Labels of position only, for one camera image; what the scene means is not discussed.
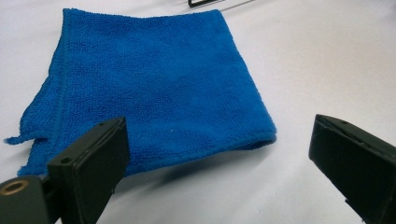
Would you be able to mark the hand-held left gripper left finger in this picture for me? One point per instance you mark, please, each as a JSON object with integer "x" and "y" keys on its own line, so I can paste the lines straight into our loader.
{"x": 90, "y": 165}

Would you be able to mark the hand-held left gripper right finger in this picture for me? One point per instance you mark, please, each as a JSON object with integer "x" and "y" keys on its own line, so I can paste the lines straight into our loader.
{"x": 358, "y": 161}

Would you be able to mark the blue microfibre towel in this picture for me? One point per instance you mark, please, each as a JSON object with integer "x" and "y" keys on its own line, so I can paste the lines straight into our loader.
{"x": 162, "y": 81}

